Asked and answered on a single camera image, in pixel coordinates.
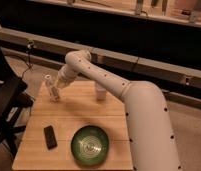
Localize white paper cup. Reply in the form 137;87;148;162
95;83;107;100

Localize black rectangular phone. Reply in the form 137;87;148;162
44;126;57;149

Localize green ribbed bowl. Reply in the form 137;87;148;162
70;125;110;167

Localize black cable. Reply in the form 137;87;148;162
21;42;34;80

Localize black chair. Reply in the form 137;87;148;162
0;48;33;156

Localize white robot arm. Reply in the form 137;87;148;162
56;50;182;171

